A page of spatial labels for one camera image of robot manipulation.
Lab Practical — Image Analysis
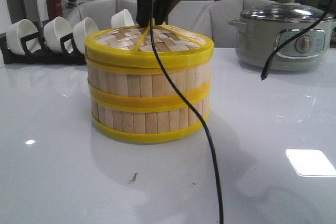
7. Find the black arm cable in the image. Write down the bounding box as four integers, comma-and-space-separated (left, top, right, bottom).
148, 0, 225, 224

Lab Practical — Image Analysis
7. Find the red cylinder bin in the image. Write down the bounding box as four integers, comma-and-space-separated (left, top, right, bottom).
46, 0, 63, 20

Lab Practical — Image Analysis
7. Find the bamboo steamer drawer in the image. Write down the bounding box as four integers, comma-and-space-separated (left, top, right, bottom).
91, 97, 203, 144
87, 60, 211, 114

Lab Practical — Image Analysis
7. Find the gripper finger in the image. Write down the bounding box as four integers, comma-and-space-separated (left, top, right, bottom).
154, 0, 181, 25
136, 0, 154, 27

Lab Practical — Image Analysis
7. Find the grey electric cooking pot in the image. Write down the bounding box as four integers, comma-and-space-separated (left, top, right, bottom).
228, 17, 335, 71

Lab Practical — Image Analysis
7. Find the white bowl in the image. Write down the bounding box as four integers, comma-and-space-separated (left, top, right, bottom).
44, 16, 72, 53
110, 9, 134, 28
73, 17, 99, 54
6, 19, 38, 56

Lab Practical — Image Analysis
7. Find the black dangling cable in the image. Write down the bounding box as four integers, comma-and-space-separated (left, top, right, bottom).
260, 0, 336, 81

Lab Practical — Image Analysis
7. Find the woven bamboo steamer lid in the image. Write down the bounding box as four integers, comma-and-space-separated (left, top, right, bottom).
85, 25, 214, 69

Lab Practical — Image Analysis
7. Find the glass pot lid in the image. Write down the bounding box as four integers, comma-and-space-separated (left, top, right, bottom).
240, 0, 324, 23

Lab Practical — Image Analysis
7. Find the black bowl rack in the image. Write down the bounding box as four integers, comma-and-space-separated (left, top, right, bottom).
1, 32, 86, 65

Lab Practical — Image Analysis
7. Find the left grey chair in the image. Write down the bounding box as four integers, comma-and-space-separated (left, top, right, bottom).
66, 0, 137, 30

